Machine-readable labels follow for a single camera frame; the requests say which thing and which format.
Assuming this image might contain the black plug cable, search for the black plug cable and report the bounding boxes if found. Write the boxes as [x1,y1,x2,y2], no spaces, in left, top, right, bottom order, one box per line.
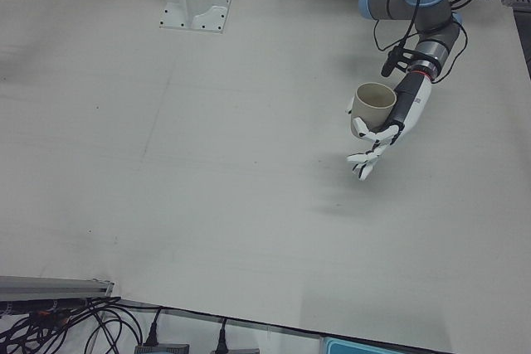
[214,317,229,352]
[144,306,165,346]

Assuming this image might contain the beige paper cup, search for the beige paper cup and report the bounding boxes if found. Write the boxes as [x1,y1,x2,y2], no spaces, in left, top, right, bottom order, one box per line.
[346,81,398,140]

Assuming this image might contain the black power strip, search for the black power strip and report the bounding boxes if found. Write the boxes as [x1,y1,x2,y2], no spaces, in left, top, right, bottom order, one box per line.
[0,298,90,318]

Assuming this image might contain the black cable tangle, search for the black cable tangle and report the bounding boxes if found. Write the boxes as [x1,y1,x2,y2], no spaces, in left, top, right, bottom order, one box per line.
[0,295,144,354]

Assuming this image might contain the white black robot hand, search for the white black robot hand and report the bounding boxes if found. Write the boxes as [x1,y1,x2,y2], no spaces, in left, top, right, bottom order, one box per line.
[345,65,436,182]

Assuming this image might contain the aluminium extrusion rail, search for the aluminium extrusion rail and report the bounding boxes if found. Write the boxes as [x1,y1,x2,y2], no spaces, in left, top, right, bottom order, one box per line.
[0,274,116,302]

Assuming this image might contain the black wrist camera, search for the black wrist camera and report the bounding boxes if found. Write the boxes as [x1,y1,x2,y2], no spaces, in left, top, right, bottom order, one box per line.
[381,44,412,78]

